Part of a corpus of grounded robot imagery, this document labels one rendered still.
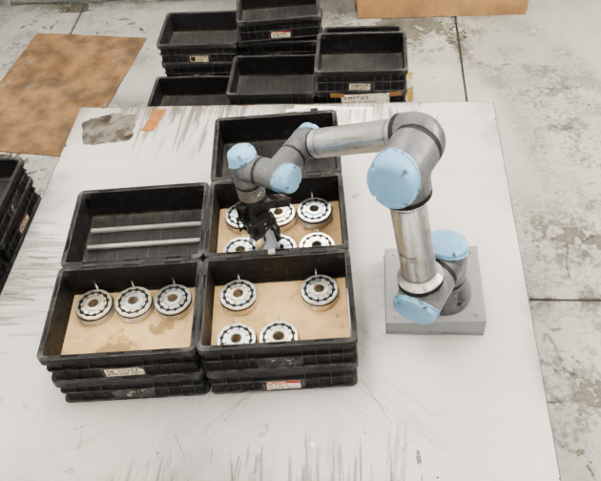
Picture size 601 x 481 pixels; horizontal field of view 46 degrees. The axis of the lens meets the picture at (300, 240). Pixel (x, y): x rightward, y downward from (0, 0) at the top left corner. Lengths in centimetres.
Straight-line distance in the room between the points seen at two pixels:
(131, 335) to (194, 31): 224
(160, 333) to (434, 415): 75
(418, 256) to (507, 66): 264
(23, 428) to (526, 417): 132
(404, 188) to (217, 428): 83
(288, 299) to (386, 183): 58
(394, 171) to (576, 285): 178
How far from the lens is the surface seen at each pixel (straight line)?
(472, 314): 201
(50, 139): 405
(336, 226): 211
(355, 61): 334
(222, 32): 384
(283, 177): 174
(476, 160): 253
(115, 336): 198
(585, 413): 281
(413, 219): 159
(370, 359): 198
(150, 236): 218
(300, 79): 344
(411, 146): 150
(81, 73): 447
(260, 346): 175
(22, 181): 320
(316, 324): 190
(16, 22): 517
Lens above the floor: 239
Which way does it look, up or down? 49 degrees down
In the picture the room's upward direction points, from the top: 6 degrees counter-clockwise
